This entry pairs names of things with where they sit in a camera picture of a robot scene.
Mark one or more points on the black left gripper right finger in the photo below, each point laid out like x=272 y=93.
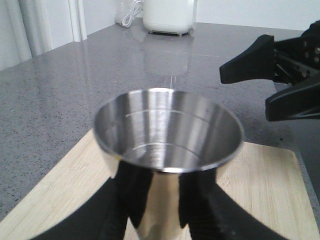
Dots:
x=220 y=210

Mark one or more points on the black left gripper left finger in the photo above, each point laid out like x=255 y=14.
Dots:
x=104 y=216

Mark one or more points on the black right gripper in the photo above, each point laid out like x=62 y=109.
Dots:
x=294 y=61

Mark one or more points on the steel double jigger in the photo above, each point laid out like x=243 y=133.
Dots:
x=162 y=148

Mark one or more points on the wooden cutting board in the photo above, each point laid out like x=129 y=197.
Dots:
x=266 y=181

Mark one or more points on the white appliance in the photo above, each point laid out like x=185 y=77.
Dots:
x=176 y=17

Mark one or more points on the grey curtain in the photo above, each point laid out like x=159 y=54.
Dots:
x=29 y=28

